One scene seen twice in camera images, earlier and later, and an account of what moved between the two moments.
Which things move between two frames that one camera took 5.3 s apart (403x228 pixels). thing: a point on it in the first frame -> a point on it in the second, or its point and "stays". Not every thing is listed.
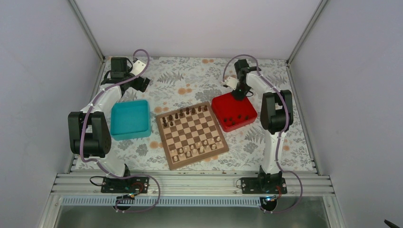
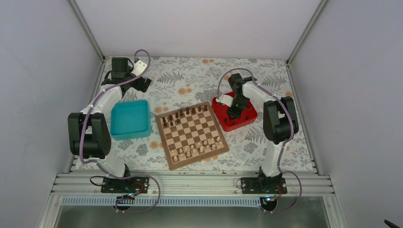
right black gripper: [239, 97] -> [236, 114]
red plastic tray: [231, 112] stays
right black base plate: [263, 185] stays
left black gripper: [138, 86] stays
